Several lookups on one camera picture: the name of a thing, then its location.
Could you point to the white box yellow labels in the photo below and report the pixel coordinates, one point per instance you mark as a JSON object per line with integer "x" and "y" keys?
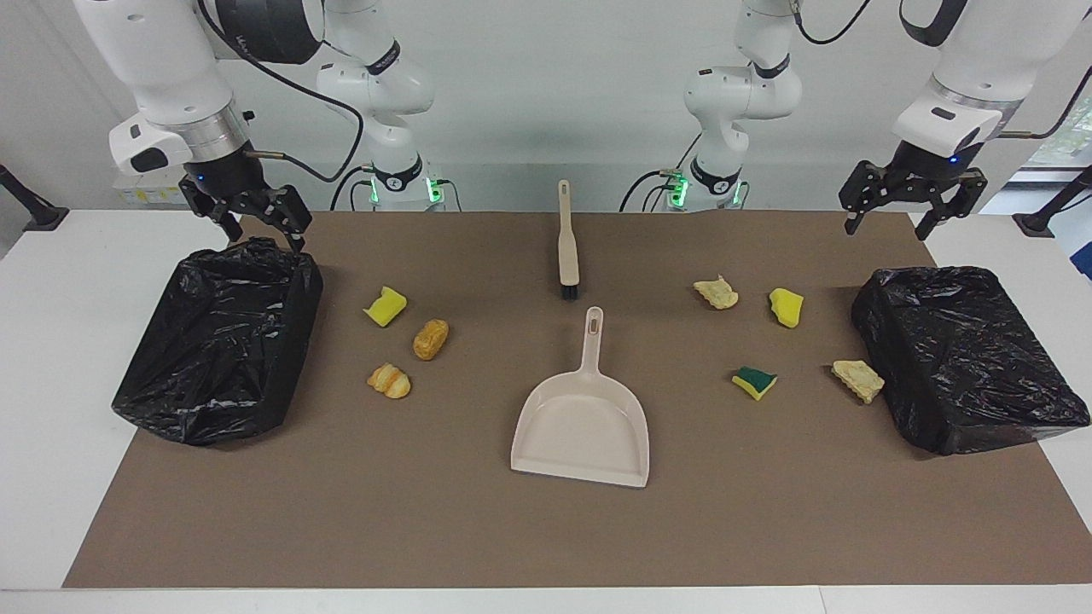
{"x": 141, "y": 194}

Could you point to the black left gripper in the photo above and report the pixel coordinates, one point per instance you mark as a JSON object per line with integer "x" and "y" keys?
{"x": 926, "y": 166}

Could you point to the brown bread roll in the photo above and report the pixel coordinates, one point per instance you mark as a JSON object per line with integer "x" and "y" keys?
{"x": 431, "y": 339}

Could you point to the open black bag-lined trash bin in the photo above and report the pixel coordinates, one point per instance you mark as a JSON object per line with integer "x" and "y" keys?
{"x": 213, "y": 341}

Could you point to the black stand foot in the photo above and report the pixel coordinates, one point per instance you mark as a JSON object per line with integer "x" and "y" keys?
{"x": 1036, "y": 223}
{"x": 43, "y": 217}

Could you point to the beige plastic dustpan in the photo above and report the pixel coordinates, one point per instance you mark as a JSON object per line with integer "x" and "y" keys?
{"x": 580, "y": 426}

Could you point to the yellow sponge piece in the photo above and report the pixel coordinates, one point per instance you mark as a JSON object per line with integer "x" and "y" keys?
{"x": 386, "y": 307}
{"x": 787, "y": 308}

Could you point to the blue board edge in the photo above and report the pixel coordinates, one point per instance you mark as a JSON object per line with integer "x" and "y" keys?
{"x": 1079, "y": 243}

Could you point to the small golden croissant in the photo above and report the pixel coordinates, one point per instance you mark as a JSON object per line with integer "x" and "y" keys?
{"x": 390, "y": 381}

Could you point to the beige hand brush black bristles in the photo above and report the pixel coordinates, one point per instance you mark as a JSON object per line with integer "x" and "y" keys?
{"x": 567, "y": 247}

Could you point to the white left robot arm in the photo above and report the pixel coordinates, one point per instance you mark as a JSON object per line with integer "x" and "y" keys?
{"x": 981, "y": 60}

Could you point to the brown table mat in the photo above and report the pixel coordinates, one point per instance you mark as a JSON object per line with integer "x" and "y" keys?
{"x": 546, "y": 529}

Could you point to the window with dark frame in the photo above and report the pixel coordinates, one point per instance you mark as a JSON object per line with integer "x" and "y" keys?
{"x": 1071, "y": 141}

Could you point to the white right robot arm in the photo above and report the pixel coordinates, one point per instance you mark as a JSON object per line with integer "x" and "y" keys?
{"x": 162, "y": 60}

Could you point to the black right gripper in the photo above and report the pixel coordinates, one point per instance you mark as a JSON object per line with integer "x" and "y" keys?
{"x": 223, "y": 175}

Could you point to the black bag-covered trash bin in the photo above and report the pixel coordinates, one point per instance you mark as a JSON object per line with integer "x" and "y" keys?
{"x": 964, "y": 358}

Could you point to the beige bread chunk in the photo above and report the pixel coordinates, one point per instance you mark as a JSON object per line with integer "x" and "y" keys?
{"x": 717, "y": 294}
{"x": 858, "y": 380}

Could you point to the green and yellow sponge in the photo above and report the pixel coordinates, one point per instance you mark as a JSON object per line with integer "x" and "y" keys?
{"x": 754, "y": 384}

